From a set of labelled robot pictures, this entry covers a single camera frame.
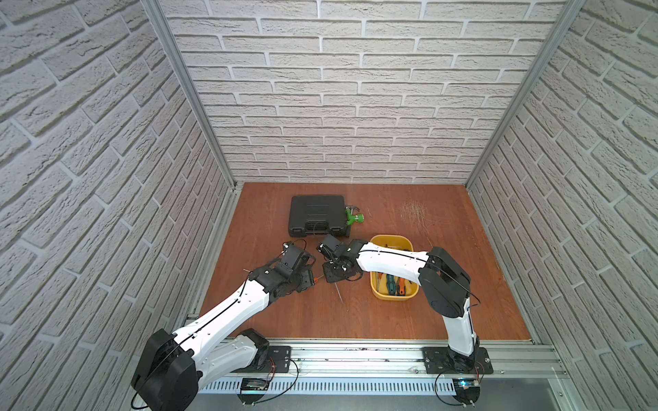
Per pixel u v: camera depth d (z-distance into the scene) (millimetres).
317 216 1022
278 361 729
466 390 707
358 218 1037
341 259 670
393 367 739
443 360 728
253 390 700
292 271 616
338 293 848
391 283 854
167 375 387
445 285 496
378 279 886
